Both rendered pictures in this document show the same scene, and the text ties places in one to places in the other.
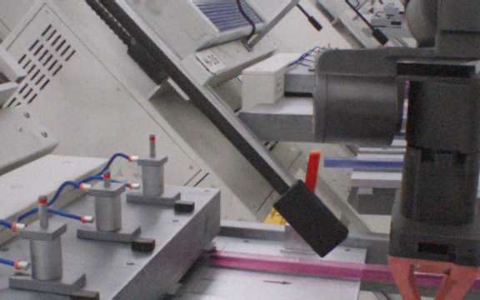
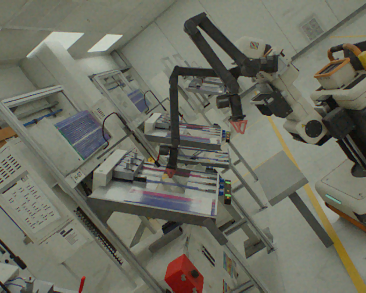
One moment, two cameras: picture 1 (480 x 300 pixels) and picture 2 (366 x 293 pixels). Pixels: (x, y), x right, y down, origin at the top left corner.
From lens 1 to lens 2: 1.88 m
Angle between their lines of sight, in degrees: 10
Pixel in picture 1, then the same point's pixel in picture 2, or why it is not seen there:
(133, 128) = (118, 135)
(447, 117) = (173, 153)
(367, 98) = (164, 150)
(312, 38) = (166, 89)
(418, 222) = (169, 164)
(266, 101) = (150, 129)
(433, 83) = (172, 150)
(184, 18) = (132, 109)
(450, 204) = (173, 163)
